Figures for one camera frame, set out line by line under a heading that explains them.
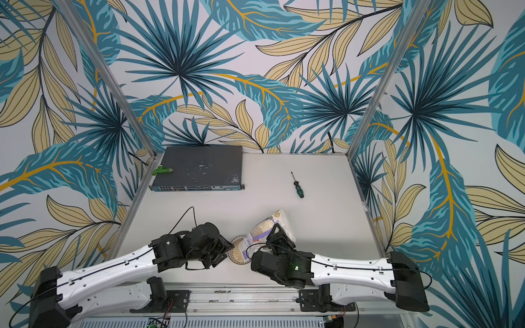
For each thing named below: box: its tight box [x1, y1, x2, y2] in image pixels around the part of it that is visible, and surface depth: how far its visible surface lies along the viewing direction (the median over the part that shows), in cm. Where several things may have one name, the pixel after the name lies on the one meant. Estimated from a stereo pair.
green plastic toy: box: [151, 165, 173, 176], surface depth 106 cm
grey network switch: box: [149, 144, 245, 193], surface depth 109 cm
